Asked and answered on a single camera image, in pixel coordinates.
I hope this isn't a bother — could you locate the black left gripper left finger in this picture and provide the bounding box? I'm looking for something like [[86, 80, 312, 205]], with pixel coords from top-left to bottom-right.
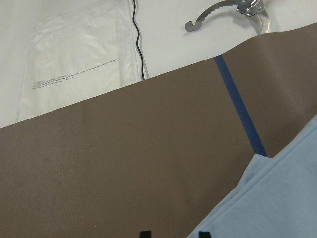
[[139, 231, 151, 238]]

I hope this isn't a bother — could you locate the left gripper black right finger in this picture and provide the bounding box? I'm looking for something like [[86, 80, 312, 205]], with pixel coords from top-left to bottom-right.
[[198, 231, 211, 238]]

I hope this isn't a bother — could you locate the light blue t-shirt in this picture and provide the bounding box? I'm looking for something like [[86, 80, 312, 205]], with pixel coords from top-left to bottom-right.
[[190, 118, 317, 238]]

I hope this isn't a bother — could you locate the clear plastic bag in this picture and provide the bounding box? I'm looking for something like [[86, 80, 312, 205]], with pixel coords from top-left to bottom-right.
[[16, 0, 145, 122]]

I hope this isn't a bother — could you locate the reacher grabber stick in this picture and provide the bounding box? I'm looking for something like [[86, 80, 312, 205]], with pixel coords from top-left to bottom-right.
[[184, 0, 270, 35]]

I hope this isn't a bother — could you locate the thin black cable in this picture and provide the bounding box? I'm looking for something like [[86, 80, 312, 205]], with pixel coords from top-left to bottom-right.
[[131, 0, 146, 81]]

